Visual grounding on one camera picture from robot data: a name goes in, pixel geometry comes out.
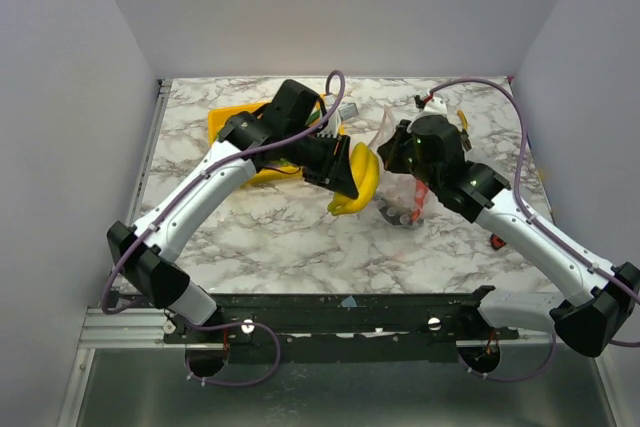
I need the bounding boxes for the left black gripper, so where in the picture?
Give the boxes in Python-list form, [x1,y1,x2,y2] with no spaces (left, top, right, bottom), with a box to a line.
[283,128,358,199]

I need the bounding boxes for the yellow toy bananas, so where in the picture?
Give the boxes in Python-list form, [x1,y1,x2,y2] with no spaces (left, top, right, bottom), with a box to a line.
[327,142,380,216]

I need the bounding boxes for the red toy chili pepper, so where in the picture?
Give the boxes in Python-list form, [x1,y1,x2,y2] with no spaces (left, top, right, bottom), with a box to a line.
[411,180,429,222]

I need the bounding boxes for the clear zip top bag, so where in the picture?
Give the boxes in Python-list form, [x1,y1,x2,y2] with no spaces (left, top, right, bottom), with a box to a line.
[367,106,441,233]

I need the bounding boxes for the grey toy fish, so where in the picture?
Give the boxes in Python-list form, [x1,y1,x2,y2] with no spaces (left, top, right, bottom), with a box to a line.
[374,194,424,229]

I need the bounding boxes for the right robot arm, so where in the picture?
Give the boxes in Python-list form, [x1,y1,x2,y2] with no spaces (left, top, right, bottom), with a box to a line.
[377,115,639,358]

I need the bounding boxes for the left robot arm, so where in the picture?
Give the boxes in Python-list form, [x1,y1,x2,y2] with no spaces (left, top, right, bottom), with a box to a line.
[107,79,365,342]

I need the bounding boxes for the red black small tool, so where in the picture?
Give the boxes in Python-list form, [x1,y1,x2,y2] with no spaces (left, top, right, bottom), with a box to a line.
[490,234,506,251]

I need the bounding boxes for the yellow plastic bin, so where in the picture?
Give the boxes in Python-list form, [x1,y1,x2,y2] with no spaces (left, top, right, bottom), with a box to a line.
[207,102,345,185]

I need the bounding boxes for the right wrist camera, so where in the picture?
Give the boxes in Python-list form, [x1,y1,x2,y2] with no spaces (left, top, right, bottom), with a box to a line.
[414,95,447,117]

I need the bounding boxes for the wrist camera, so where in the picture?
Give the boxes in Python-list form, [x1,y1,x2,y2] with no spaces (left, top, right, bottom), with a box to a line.
[414,95,447,117]
[331,102,359,123]

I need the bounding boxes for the yellow handled pliers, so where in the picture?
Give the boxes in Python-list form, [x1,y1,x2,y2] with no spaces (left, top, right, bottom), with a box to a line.
[456,110,472,152]

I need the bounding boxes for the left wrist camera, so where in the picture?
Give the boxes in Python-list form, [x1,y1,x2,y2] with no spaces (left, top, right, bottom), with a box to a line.
[331,102,359,123]

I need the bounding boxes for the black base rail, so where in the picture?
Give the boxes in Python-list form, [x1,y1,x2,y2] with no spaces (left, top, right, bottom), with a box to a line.
[159,287,518,370]

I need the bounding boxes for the aluminium frame rail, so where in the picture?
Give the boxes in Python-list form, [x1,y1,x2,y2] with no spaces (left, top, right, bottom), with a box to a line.
[56,79,173,426]

